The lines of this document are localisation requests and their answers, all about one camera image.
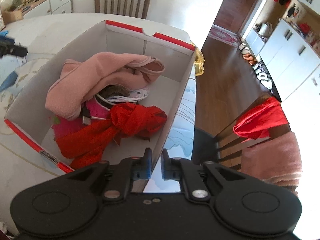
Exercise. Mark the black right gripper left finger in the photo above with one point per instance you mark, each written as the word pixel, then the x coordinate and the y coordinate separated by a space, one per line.
pixel 124 174

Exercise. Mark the brown scrunchie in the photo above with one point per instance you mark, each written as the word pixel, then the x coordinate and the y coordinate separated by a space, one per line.
pixel 114 90

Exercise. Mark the brown wooden door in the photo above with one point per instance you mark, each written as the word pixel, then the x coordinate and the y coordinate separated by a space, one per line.
pixel 232 14

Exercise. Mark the pink fabric garment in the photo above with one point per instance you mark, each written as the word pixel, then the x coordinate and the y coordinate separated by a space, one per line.
pixel 80 81

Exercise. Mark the white shoe cabinet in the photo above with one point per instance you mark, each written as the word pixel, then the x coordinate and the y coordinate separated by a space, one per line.
pixel 285 35

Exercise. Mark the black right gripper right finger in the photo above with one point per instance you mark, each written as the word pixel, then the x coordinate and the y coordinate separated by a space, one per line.
pixel 189 176

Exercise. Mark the red patterned doormat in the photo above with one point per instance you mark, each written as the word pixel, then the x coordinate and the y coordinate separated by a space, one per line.
pixel 221 34

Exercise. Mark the white drawer sideboard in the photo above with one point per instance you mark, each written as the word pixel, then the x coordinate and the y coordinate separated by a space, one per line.
pixel 47 7

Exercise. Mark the pink towel on chair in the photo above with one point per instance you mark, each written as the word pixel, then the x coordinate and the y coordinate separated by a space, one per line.
pixel 276 161

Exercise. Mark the dark wooden chair right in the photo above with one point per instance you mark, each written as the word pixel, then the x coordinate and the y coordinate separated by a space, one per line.
pixel 226 139

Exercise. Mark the red knotted cloth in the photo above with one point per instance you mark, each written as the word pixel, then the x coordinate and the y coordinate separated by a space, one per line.
pixel 124 120

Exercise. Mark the yellow plastic bag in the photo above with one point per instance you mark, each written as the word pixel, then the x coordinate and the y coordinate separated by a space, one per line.
pixel 199 62

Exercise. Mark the white patterned face mask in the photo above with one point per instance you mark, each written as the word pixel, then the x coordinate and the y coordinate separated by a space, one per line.
pixel 134 96

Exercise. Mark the white cardboard box red rim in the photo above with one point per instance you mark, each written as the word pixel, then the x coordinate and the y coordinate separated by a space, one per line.
pixel 51 40

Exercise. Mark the black white floor mat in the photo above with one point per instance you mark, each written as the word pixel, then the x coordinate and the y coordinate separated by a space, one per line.
pixel 265 79

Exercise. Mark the pink fuzzy plush toy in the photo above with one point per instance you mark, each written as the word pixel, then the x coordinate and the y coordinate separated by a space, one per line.
pixel 92 111

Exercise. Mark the red cloth on chair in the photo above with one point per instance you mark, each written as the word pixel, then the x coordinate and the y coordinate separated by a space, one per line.
pixel 257 122

